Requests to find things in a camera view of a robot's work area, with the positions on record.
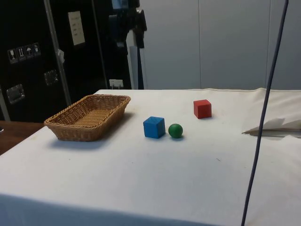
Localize wicker basket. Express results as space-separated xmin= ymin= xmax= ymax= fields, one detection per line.
xmin=43 ymin=94 xmax=132 ymax=142

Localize blue cube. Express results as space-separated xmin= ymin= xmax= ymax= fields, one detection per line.
xmin=143 ymin=116 xmax=166 ymax=138

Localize green ball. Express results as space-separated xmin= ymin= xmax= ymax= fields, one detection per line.
xmin=168 ymin=123 xmax=183 ymax=139

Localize red cube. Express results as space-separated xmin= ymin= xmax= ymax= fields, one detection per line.
xmin=193 ymin=99 xmax=212 ymax=119

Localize pale lockers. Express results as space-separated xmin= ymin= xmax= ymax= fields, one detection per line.
xmin=128 ymin=0 xmax=301 ymax=90

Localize black cabinet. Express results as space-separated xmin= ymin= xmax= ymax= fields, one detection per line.
xmin=0 ymin=0 xmax=148 ymax=123

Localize black cable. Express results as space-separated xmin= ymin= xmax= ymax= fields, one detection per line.
xmin=240 ymin=0 xmax=290 ymax=226

